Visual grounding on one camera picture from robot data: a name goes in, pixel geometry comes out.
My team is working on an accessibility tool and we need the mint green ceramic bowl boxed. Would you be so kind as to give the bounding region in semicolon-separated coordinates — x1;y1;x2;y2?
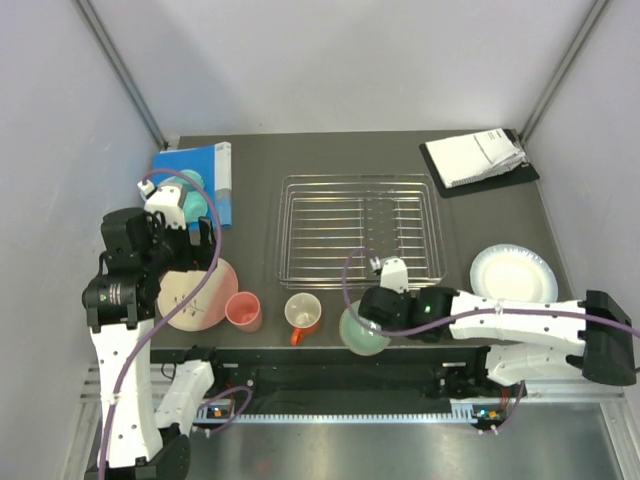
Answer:
339;309;391;356

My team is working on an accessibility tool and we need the white plate blue rim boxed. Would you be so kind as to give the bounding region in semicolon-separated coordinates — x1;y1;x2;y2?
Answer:
469;244;559;303

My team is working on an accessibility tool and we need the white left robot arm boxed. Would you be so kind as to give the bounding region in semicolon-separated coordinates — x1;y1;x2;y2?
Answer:
82;207;227;479

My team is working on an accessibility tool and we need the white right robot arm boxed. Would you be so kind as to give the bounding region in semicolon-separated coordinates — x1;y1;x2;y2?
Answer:
347;286;639;396

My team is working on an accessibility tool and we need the pink plate with leaf motif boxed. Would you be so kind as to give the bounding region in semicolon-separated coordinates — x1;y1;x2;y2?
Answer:
156;258;239;332

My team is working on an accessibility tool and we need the pink plastic cup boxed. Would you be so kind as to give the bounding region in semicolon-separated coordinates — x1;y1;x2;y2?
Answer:
225;292;263;333

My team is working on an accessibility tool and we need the blue book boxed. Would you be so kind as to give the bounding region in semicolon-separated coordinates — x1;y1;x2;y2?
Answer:
151;141;234;230

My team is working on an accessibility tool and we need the orange ceramic mug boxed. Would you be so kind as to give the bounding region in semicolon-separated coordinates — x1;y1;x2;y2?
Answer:
284;292;322;346

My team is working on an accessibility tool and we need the white paper stack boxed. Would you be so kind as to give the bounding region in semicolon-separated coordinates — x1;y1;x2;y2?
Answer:
424;128;527;189

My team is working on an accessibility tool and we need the black clipboard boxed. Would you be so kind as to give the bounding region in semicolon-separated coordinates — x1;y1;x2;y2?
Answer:
419;128;540;199

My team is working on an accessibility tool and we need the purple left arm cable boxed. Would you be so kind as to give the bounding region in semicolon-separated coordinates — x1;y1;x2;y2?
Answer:
97;169;224;480

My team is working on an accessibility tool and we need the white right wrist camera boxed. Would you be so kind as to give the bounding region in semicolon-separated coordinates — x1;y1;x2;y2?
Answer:
369;256;409;294

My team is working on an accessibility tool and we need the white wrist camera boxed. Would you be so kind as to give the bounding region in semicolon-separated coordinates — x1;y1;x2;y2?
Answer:
137;180;188;230
369;256;409;294

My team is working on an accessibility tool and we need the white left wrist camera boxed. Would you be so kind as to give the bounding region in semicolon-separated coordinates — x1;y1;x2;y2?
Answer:
137;180;188;230

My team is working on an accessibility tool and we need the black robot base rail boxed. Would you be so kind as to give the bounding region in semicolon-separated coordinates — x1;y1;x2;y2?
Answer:
151;346;526;402

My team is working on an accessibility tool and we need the chrome wire dish rack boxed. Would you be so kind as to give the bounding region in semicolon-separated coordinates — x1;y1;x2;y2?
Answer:
275;174;446;289

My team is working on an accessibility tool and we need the grey slotted cable duct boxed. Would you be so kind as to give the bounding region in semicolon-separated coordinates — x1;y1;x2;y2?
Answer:
192;399;506;426

